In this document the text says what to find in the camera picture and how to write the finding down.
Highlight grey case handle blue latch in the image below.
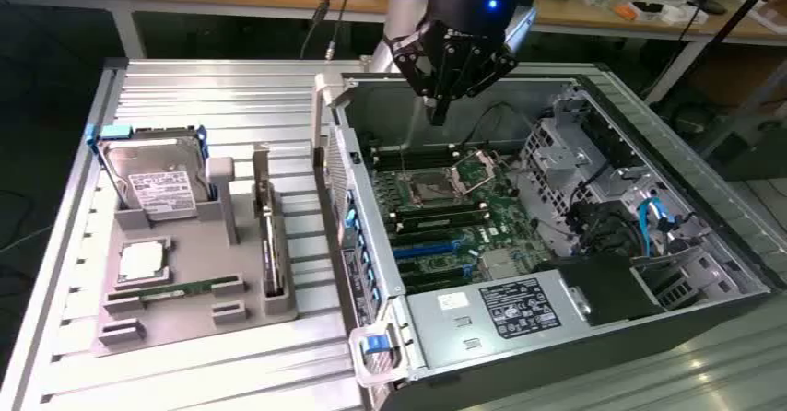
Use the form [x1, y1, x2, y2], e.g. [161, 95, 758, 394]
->
[349, 322, 409, 388]

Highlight black hanging cable with plug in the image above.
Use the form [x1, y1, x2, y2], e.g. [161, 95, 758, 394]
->
[325, 0, 362, 60]

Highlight Nvidia Quadro graphics card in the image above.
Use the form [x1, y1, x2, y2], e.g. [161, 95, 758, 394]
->
[250, 142, 290, 299]

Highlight wooden desk with clutter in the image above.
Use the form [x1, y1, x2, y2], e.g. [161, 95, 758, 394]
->
[527, 0, 787, 108]

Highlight grey power supply unit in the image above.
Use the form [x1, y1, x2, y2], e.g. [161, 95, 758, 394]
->
[402, 270, 591, 370]

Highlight black plastic fan shroud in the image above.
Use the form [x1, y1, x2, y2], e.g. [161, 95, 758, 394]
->
[541, 253, 670, 329]

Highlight green motherboard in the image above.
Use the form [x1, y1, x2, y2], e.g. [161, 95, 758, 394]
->
[369, 143, 555, 297]

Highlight black case cable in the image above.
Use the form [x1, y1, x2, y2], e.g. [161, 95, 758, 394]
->
[465, 101, 531, 154]

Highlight thick black hanging cable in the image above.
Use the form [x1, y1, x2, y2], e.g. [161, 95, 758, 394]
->
[301, 0, 343, 57]

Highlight grey parts rack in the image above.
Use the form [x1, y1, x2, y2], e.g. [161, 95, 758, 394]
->
[90, 142, 298, 358]

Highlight black slanted pole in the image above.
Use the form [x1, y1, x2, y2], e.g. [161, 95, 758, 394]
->
[638, 0, 778, 103]

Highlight blue wire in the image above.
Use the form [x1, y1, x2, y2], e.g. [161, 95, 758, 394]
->
[638, 196, 675, 258]

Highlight CPU socket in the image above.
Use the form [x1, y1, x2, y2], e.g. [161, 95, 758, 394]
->
[402, 170, 461, 207]

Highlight metal socket cover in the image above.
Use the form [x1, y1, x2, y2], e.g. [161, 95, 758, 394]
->
[451, 150, 503, 195]

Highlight silver CPU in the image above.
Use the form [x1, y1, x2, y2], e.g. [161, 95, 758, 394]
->
[118, 242, 171, 284]

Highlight plain grey case handle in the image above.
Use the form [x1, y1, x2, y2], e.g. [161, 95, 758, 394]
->
[311, 72, 354, 108]

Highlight blue expansion slot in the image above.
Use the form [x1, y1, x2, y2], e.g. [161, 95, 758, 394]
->
[393, 242, 461, 259]

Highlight black open PC case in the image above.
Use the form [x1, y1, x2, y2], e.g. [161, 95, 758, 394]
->
[310, 70, 787, 411]

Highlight hard disk in blue carrier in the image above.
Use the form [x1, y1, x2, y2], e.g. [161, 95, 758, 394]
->
[85, 123, 213, 222]

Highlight silver chipset heatsink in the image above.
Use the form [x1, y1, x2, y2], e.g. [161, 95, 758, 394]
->
[482, 252, 527, 279]

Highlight blue expansion card retainers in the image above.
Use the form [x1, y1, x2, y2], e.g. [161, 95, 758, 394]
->
[342, 189, 378, 301]

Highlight metal disk bay cage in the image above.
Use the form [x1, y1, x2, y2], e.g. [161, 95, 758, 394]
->
[519, 86, 622, 205]

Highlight green RAM stick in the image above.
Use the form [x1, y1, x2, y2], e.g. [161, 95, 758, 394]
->
[135, 280, 218, 299]

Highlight black RAM slot bank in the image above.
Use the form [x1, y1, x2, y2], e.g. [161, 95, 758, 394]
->
[390, 201, 491, 235]
[371, 146, 461, 170]

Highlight black and white small box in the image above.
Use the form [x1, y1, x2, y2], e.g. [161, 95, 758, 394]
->
[633, 0, 685, 25]

